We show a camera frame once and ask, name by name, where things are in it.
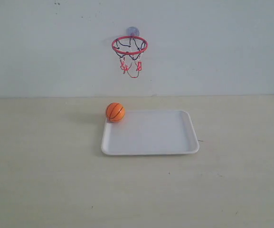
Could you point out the small orange basketball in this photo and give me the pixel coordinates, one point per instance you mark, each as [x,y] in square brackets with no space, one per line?
[115,112]

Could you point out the red mini basketball hoop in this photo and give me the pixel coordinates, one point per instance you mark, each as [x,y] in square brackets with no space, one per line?
[130,50]

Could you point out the white rectangular tray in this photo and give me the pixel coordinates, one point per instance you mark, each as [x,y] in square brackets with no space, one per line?
[150,132]

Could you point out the clear suction cup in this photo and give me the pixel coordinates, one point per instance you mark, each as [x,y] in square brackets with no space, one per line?
[132,31]

